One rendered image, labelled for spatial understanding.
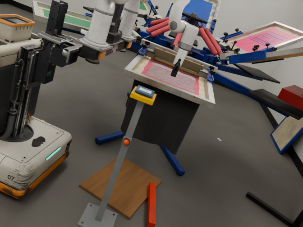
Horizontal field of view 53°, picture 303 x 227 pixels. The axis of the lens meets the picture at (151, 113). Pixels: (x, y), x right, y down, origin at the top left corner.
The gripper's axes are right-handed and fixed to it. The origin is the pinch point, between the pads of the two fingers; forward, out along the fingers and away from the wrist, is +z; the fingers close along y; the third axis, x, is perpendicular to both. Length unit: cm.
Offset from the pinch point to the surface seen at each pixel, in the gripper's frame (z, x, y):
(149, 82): 10.5, -11.4, 2.1
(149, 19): -3, -43, -163
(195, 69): 6, 16, -57
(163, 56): 6, -11, -57
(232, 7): -45, 69, -471
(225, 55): -7, 37, -89
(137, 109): 21.9, -11.7, 21.3
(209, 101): 8.1, 26.2, 1.3
